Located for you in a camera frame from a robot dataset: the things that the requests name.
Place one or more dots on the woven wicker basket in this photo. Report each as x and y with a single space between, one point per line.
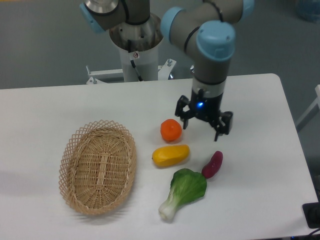
98 167

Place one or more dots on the blue object in corner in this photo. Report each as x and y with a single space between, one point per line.
308 10

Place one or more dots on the black device at edge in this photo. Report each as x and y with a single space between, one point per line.
312 214

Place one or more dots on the green bok choy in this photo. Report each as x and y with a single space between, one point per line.
186 186

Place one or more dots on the purple sweet potato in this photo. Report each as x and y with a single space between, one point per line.
213 166

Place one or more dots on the orange tangerine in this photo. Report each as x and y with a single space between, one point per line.
170 130

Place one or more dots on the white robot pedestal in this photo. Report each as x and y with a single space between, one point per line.
138 44

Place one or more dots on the yellow mango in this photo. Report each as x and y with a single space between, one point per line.
170 155

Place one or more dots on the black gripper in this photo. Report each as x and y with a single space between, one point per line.
205 109

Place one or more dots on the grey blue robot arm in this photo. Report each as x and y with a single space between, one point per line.
205 34

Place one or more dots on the white furniture leg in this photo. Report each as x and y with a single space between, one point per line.
310 112

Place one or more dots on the white metal base frame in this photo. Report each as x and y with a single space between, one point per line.
170 70

